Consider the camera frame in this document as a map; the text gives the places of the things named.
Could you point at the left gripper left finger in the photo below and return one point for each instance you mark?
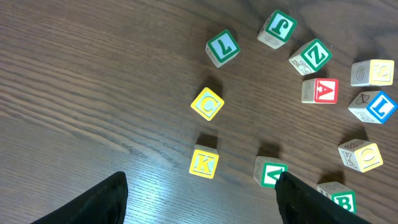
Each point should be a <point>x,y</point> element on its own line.
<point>104,203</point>

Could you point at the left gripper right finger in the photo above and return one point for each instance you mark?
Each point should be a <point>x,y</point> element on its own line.
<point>299,203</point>

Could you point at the green B block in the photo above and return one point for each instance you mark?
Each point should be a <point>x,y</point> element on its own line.
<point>340,194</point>

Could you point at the green V block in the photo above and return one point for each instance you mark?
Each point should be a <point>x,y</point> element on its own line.
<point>267,171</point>

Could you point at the yellow block centre left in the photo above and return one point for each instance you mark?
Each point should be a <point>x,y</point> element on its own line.
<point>360,155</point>

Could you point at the yellow K block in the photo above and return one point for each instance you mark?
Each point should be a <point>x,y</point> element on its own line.
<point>204,161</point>

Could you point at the red A block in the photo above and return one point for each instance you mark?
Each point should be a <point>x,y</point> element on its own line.
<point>320,91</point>

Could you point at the blue L block left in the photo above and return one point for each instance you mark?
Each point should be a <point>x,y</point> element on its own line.
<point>373,107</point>

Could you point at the green Z block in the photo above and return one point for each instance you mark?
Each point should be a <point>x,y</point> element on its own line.
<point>311,57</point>

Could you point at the yellow block top middle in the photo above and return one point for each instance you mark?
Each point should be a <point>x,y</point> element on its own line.
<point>375,72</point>

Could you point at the green L block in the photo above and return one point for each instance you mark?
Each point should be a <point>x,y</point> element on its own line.
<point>222,48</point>

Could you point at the green J block far left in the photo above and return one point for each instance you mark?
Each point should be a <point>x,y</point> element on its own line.
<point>277,29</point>

